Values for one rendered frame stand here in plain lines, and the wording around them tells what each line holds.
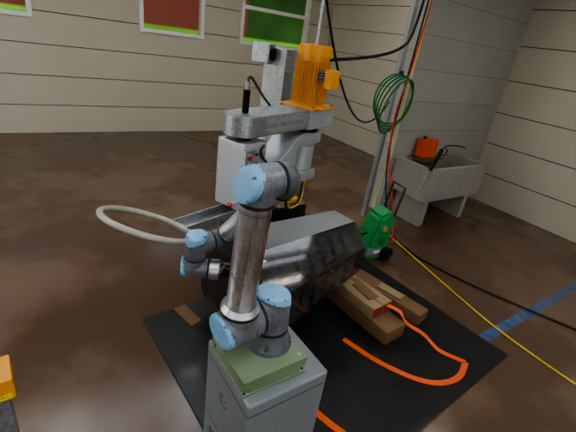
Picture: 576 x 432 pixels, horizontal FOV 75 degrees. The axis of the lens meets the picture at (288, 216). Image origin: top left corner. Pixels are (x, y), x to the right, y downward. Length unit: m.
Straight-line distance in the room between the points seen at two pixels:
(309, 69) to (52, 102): 6.15
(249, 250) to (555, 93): 6.16
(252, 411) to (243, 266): 0.61
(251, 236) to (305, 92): 1.62
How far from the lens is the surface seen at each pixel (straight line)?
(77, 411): 2.78
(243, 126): 2.16
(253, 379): 1.59
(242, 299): 1.38
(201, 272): 1.68
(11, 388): 1.54
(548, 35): 7.15
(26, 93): 8.14
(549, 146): 6.95
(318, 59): 2.66
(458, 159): 6.45
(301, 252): 2.70
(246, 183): 1.13
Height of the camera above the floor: 2.13
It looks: 25 degrees down
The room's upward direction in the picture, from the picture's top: 8 degrees clockwise
